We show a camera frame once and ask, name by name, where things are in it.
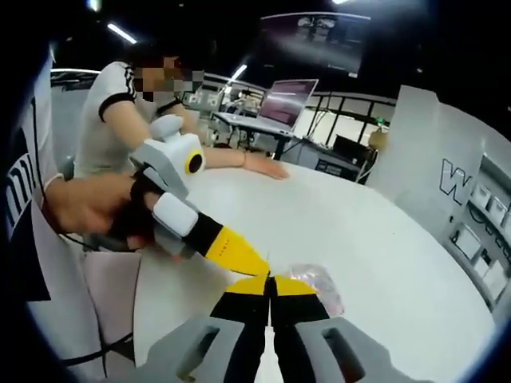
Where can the person's left hand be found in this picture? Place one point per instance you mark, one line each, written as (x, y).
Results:
(92, 207)

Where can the hanging dark display screen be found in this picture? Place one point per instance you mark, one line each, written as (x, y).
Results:
(315, 42)

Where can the clear resealable bag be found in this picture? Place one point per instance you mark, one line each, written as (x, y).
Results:
(319, 288)

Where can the grey metal shelf unit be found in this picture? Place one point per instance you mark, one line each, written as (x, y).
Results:
(491, 223)

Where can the short ceiling light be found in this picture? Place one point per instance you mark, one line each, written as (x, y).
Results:
(238, 72)

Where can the pale yellow container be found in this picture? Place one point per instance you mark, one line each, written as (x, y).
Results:
(379, 139)

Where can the person's white printed shirt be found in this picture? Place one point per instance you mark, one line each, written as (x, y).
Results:
(42, 99)

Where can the grey laptop desk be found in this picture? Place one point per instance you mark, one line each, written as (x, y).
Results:
(247, 127)

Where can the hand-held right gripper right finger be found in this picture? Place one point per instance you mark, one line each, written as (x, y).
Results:
(343, 351)

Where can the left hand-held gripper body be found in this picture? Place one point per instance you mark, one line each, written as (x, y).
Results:
(175, 155)

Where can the long ceiling light strip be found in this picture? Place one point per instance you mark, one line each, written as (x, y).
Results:
(121, 33)

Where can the open silver laptop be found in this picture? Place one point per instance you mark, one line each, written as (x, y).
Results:
(285, 101)

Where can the black box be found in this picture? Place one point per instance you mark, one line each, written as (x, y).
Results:
(351, 149)

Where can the group of white storage bins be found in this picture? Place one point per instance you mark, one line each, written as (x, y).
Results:
(495, 203)

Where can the grey low cabinet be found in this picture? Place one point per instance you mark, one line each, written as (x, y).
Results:
(319, 159)

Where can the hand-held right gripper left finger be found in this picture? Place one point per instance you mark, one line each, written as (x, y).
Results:
(191, 351)

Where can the pale cloth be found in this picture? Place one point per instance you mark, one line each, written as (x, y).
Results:
(113, 303)

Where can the white partition panel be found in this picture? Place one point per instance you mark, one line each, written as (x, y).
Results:
(423, 159)

